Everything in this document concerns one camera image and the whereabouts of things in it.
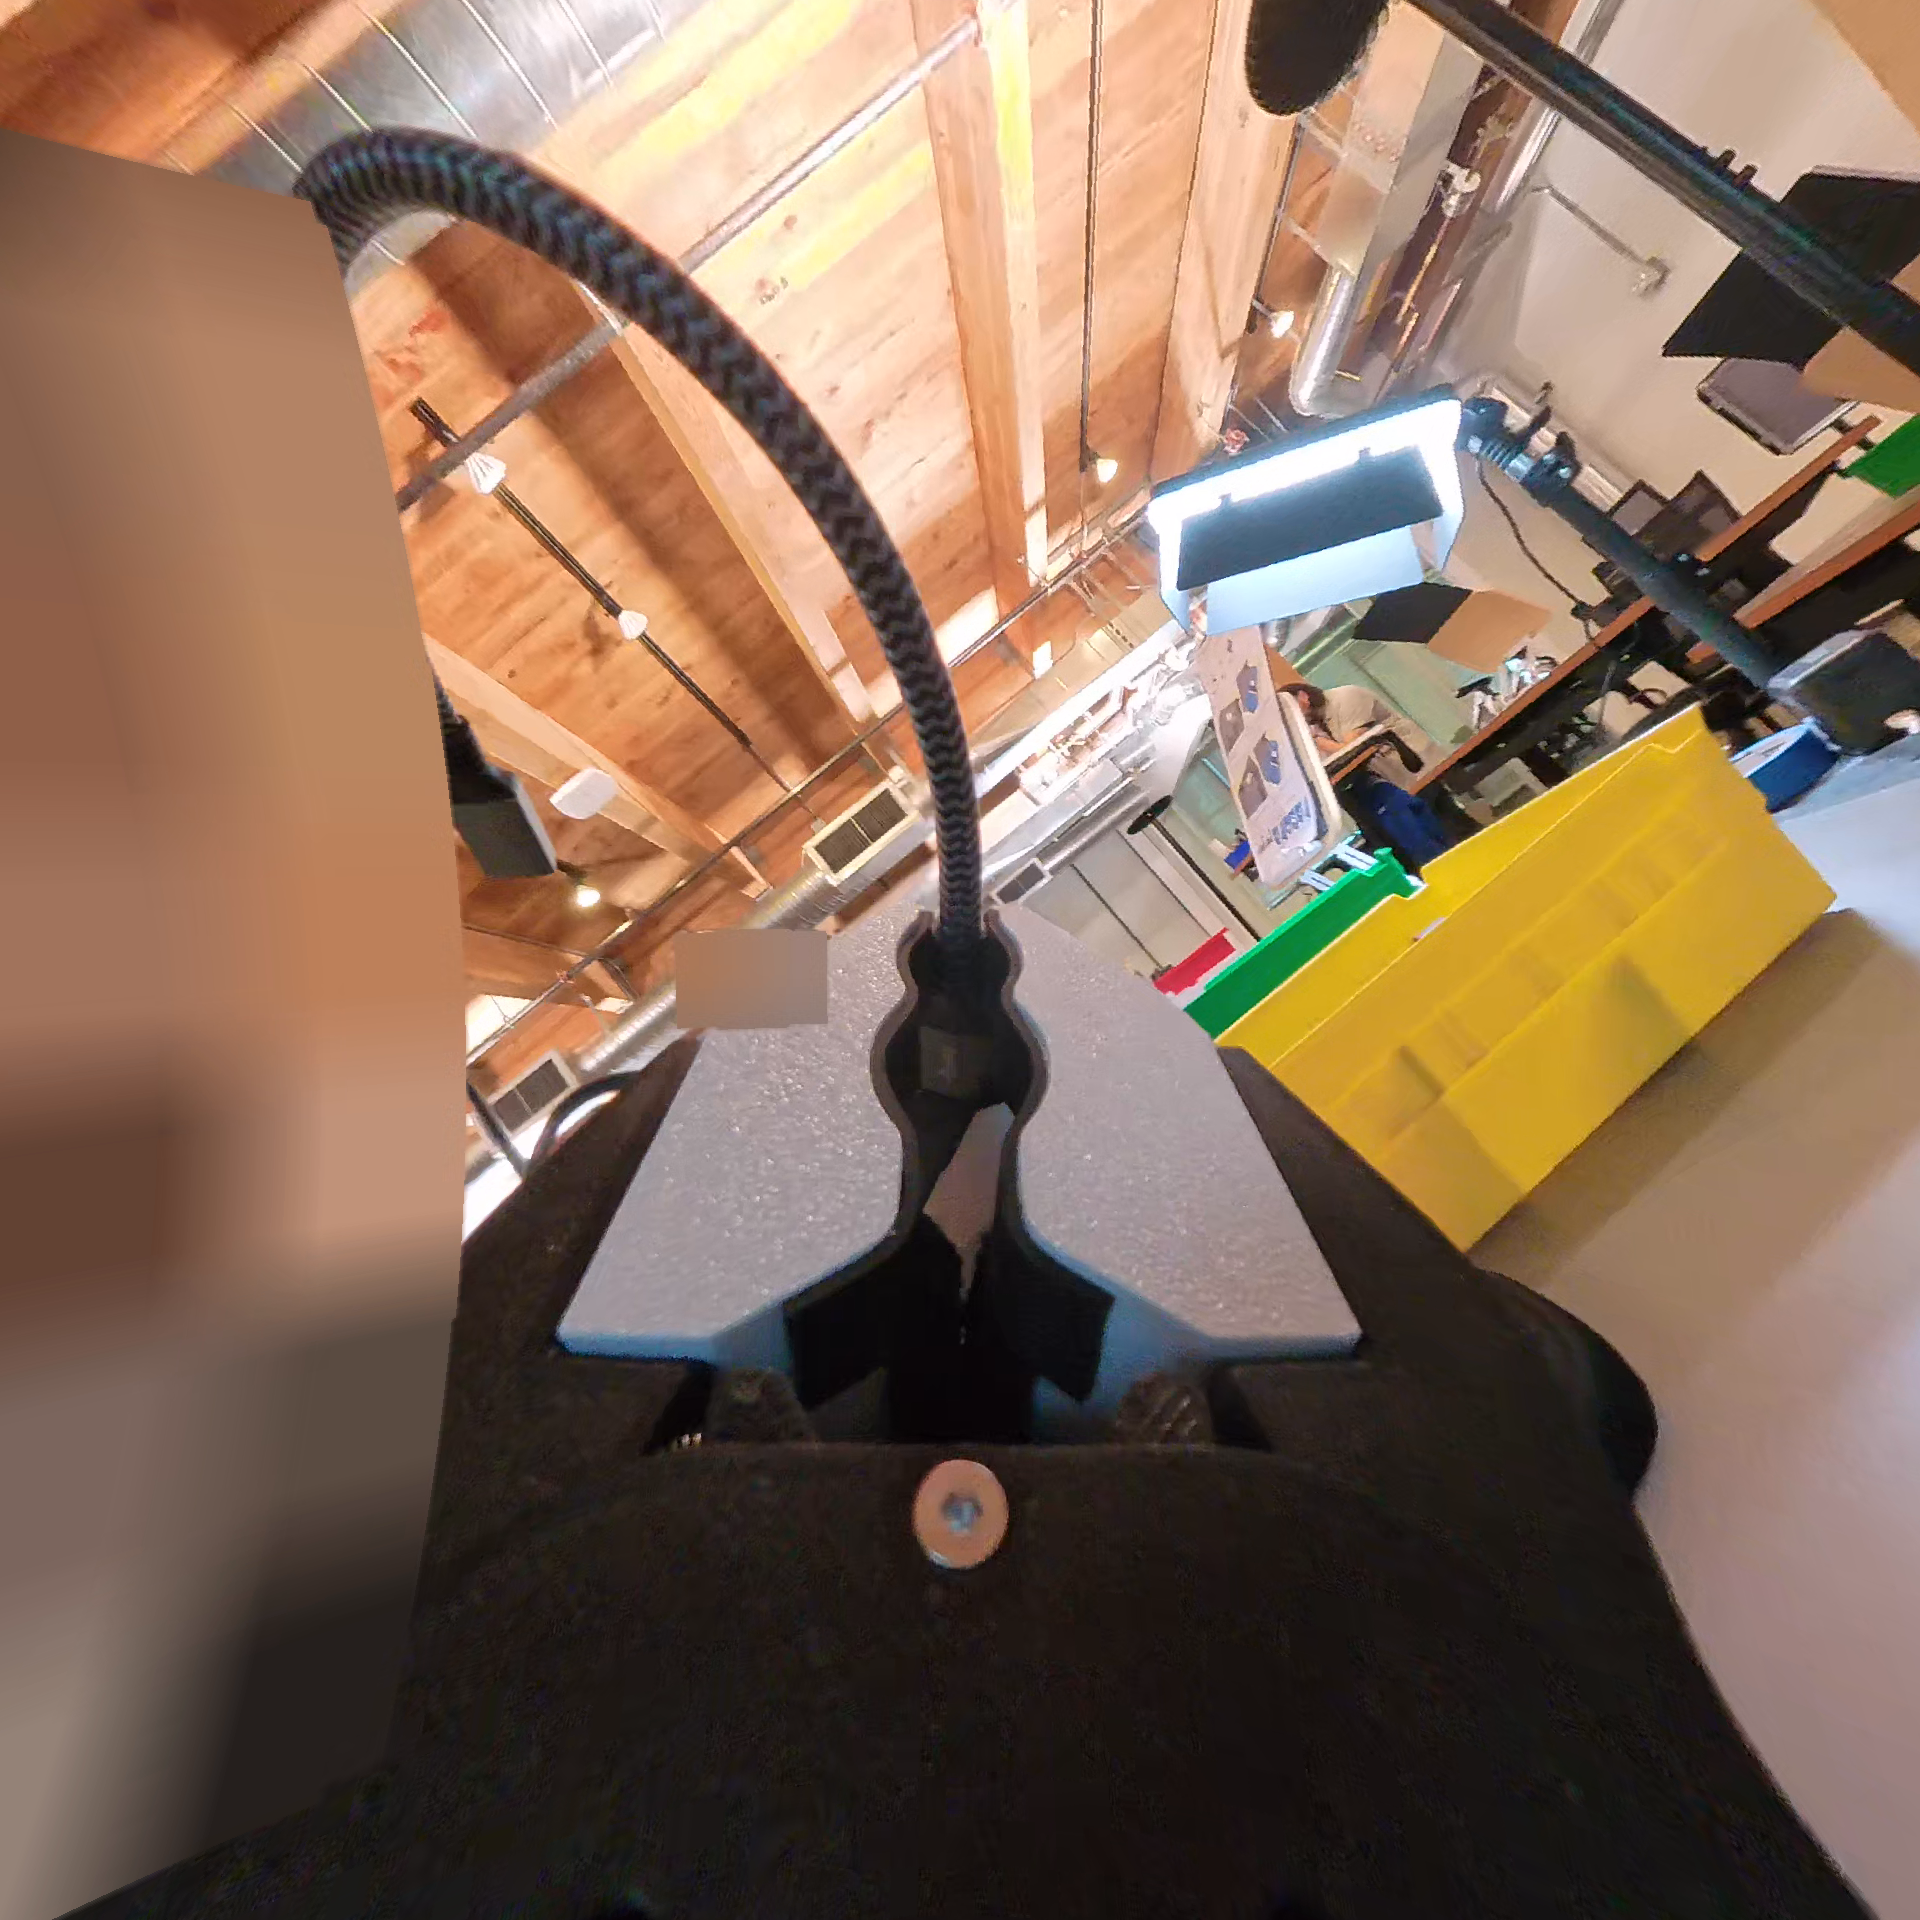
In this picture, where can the red plastic bin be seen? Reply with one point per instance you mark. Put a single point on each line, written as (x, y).
(1202, 968)

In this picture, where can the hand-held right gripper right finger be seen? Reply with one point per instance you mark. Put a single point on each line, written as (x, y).
(1171, 1184)

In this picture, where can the small grey power adapter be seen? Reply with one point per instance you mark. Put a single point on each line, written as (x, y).
(1853, 690)

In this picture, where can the black boom stand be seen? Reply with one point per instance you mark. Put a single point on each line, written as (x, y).
(1652, 159)

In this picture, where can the yellow plastic bin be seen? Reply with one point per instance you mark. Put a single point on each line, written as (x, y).
(1577, 932)

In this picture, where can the blue tape roll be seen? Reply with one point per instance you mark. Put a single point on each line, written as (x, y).
(1793, 768)

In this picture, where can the black light stand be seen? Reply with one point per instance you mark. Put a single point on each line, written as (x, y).
(1652, 580)

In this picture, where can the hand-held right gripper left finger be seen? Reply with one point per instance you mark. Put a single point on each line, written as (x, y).
(750, 1184)

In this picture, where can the green plastic bin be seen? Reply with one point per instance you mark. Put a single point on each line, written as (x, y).
(1307, 937)

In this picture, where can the LED light panel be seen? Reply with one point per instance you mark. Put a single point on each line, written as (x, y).
(1307, 510)

